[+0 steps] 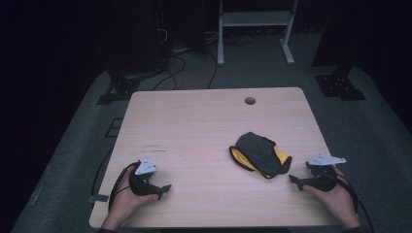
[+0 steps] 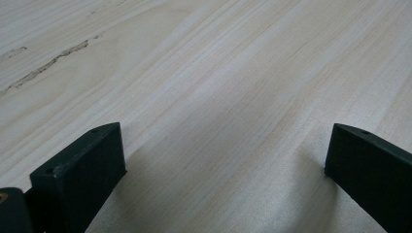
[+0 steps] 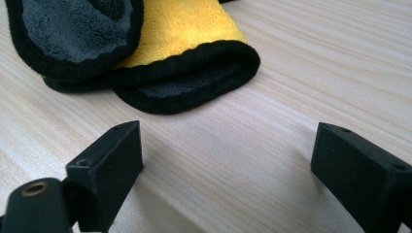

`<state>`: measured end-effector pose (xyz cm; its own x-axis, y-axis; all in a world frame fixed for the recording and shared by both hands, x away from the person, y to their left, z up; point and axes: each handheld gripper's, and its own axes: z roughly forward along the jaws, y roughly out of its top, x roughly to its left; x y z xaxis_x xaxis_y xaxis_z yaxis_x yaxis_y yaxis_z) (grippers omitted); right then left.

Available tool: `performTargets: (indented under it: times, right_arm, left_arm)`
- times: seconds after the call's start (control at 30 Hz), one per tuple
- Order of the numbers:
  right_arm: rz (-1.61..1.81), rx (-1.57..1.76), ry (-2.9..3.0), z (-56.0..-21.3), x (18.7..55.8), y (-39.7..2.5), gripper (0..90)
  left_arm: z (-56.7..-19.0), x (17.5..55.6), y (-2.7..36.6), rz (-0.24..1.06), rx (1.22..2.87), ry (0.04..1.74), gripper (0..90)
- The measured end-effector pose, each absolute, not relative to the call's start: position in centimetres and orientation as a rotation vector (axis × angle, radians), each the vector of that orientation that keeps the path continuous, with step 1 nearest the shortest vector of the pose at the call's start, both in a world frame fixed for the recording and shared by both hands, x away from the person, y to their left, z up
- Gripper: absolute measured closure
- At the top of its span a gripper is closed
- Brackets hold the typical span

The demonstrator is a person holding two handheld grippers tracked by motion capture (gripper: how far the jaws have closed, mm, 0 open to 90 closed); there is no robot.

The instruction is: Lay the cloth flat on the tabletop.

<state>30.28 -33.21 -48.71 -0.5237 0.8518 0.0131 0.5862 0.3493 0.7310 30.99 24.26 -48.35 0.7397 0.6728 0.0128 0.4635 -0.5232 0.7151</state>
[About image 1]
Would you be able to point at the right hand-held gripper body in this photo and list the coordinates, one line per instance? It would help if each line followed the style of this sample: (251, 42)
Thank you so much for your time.
(320, 181)

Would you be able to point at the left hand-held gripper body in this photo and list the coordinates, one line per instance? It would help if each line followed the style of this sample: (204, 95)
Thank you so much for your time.
(142, 186)

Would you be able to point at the yellow and black cloth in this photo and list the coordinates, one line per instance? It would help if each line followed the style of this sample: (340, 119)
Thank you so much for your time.
(259, 153)

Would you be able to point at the person's left hand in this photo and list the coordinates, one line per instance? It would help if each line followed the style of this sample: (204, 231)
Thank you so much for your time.
(124, 202)

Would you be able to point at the person's right hand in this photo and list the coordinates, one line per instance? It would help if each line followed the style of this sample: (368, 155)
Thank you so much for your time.
(336, 202)

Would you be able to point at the grey tape strip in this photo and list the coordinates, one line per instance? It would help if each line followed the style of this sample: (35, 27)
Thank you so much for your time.
(98, 198)

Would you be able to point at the black stand base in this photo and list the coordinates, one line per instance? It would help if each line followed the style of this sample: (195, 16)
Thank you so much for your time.
(118, 87)
(340, 85)

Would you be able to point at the black floor outlet frame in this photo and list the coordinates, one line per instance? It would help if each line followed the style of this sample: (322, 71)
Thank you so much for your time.
(114, 127)

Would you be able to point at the white metal stand frame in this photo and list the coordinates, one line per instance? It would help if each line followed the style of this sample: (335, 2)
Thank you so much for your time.
(256, 19)

